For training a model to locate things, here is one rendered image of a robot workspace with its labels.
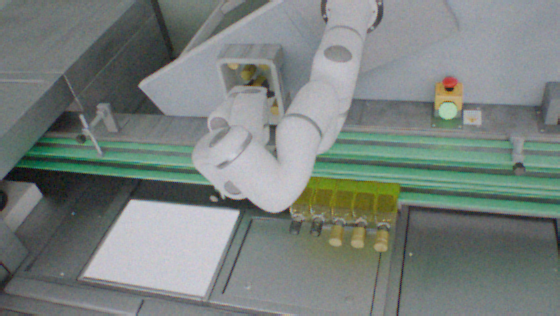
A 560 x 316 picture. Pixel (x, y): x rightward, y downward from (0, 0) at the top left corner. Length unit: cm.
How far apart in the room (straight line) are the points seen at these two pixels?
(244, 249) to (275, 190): 65
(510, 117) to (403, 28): 38
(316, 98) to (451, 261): 72
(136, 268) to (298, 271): 49
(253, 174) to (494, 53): 77
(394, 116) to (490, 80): 27
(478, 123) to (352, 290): 55
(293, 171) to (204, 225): 77
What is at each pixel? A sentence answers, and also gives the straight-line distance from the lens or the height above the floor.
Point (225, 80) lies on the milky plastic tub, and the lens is 146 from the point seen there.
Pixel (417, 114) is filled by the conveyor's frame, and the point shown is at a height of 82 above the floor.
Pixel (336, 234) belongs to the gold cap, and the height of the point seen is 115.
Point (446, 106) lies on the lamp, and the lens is 136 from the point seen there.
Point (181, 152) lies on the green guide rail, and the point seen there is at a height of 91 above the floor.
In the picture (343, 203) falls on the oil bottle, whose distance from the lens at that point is 135.
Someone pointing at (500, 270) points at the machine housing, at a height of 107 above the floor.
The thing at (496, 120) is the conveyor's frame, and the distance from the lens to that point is 141.
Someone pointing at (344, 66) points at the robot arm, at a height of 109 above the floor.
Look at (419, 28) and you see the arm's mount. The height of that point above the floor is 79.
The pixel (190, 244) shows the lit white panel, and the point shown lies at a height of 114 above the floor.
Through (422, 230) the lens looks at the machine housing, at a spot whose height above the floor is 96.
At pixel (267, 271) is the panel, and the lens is 143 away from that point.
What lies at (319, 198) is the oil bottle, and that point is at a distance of 136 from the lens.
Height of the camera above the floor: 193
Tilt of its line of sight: 44 degrees down
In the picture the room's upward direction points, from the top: 160 degrees counter-clockwise
